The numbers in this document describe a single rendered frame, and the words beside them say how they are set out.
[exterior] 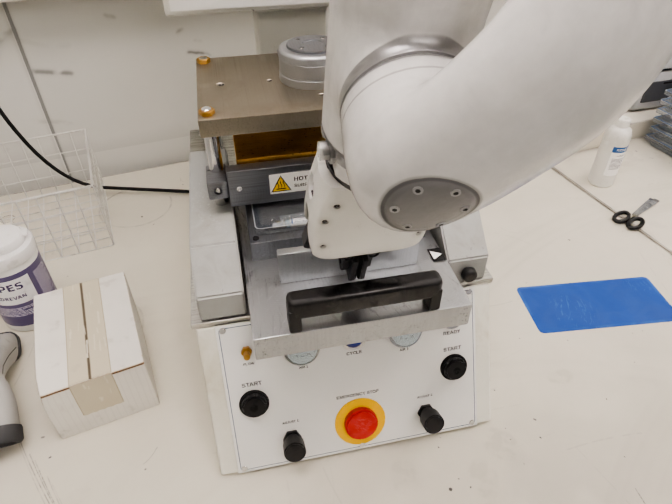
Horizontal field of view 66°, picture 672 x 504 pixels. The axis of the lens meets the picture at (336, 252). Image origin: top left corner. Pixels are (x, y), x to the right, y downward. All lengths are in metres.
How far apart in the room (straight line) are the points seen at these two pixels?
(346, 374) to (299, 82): 0.34
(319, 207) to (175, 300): 0.52
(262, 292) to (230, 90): 0.23
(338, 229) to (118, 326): 0.40
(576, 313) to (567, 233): 0.21
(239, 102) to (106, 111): 0.64
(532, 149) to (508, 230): 0.80
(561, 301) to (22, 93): 1.04
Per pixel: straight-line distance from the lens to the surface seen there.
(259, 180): 0.58
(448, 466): 0.68
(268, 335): 0.50
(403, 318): 0.52
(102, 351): 0.71
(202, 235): 0.58
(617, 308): 0.93
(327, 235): 0.41
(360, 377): 0.62
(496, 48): 0.21
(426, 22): 0.27
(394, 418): 0.66
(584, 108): 0.23
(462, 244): 0.60
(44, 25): 1.15
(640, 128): 1.46
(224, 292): 0.55
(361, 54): 0.27
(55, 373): 0.71
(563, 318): 0.88
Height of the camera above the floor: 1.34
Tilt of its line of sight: 40 degrees down
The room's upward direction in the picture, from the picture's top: straight up
